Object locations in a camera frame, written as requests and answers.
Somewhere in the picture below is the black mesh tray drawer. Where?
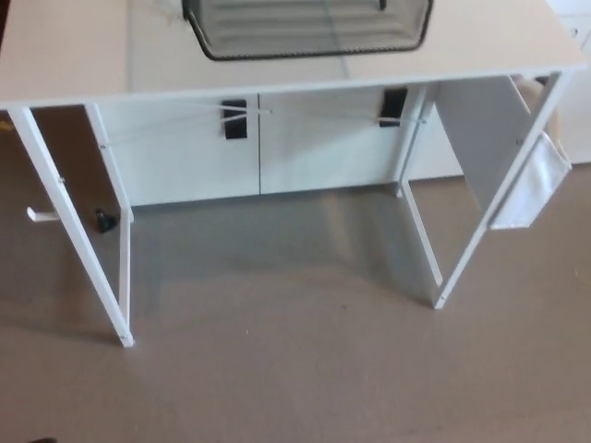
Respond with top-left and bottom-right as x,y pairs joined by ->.
181,0 -> 436,63

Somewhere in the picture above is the white cabinet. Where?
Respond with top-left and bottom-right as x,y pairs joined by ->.
94,0 -> 591,209

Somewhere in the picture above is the black caster wheel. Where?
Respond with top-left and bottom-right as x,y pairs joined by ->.
93,208 -> 117,233

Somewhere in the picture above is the white hook on table leg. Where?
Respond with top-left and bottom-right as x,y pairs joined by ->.
26,205 -> 59,226

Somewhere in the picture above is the black cabinet handle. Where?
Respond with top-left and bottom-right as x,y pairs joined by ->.
221,98 -> 248,141
379,88 -> 409,127

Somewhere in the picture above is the white metal-frame table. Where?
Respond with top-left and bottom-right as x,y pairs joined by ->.
0,0 -> 590,348

